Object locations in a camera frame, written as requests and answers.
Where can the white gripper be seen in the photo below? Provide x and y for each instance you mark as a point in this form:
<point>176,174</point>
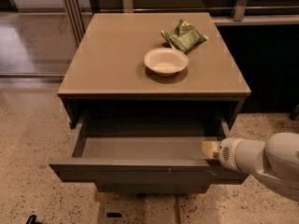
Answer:
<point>226,154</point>

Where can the grey top drawer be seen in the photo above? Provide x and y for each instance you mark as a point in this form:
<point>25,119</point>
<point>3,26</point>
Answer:
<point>146,149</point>

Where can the grey drawer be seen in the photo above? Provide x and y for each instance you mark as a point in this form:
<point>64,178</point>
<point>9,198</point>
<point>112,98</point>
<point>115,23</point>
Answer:
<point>146,149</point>
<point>150,188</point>

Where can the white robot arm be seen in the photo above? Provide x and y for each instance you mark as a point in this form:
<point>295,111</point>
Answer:
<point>274,162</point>

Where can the grey drawer cabinet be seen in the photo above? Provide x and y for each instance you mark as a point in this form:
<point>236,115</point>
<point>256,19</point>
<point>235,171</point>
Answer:
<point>108,73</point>

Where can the grey bottom drawer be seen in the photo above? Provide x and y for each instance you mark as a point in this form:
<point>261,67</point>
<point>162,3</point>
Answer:
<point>150,188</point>

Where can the white paper bowl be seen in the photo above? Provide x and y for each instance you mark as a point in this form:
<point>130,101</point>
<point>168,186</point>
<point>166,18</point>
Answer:
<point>166,62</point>

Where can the green snack bag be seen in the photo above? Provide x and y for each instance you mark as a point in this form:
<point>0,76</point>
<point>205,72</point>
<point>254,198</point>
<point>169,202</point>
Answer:
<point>185,37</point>

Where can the black tape mark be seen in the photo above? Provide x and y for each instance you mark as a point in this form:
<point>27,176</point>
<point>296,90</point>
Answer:
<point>114,215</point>

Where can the metal shelf frame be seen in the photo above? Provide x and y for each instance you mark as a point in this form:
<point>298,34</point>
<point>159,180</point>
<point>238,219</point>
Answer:
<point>225,12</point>

